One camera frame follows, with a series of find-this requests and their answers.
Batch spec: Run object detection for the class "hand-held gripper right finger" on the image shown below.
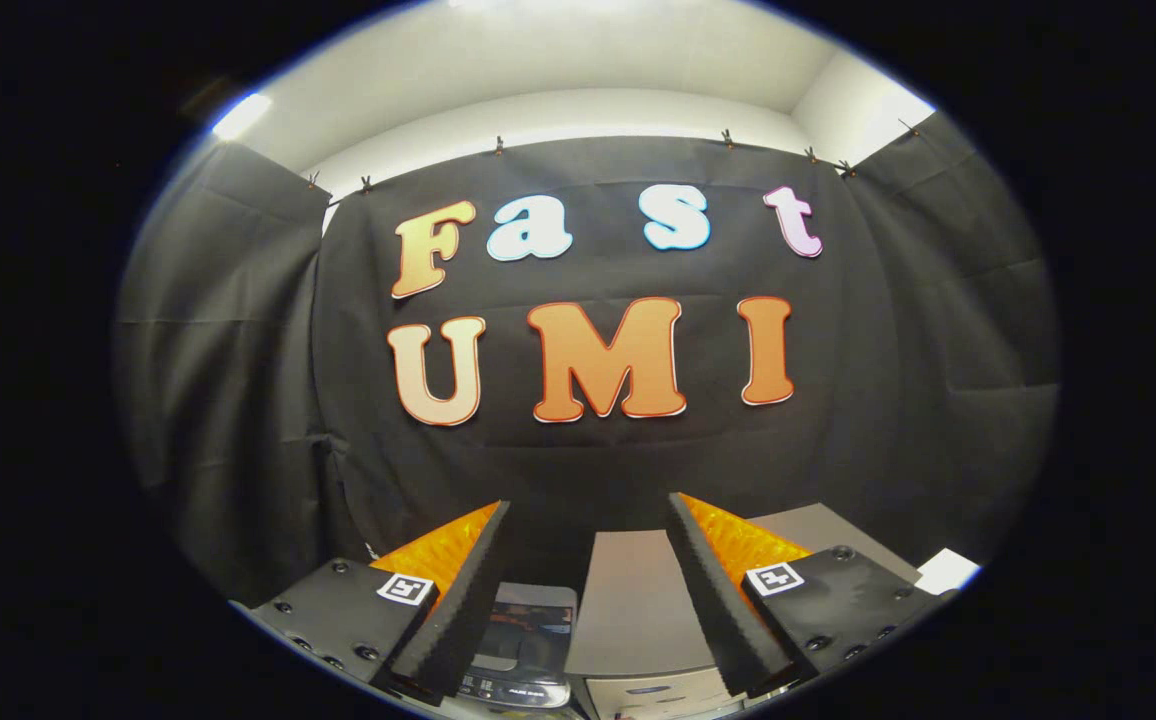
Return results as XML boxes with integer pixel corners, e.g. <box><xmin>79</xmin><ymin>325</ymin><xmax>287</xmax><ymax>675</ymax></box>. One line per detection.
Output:
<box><xmin>666</xmin><ymin>492</ymin><xmax>951</xmax><ymax>699</ymax></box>

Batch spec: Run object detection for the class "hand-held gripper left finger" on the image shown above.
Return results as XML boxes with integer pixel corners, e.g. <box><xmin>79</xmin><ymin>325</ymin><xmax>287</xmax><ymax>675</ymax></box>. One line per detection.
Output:
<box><xmin>248</xmin><ymin>500</ymin><xmax>515</xmax><ymax>707</ymax></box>

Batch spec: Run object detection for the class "black washing machine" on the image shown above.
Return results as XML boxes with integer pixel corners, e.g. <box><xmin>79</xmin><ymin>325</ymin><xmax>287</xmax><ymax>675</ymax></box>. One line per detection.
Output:
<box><xmin>456</xmin><ymin>583</ymin><xmax>585</xmax><ymax>714</ymax></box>

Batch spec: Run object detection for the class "grey cabinet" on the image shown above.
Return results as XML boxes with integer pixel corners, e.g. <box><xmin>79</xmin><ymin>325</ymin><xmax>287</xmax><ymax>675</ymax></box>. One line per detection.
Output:
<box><xmin>563</xmin><ymin>503</ymin><xmax>925</xmax><ymax>719</ymax></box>

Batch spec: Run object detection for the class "black backdrop cloth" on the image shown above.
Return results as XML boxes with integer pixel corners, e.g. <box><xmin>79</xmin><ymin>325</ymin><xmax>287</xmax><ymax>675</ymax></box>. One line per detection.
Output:
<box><xmin>116</xmin><ymin>110</ymin><xmax>1061</xmax><ymax>607</ymax></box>

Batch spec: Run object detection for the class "row of black clips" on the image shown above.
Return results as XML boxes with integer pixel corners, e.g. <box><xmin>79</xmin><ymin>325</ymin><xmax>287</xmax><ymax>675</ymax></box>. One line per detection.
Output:
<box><xmin>305</xmin><ymin>118</ymin><xmax>925</xmax><ymax>197</ymax></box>

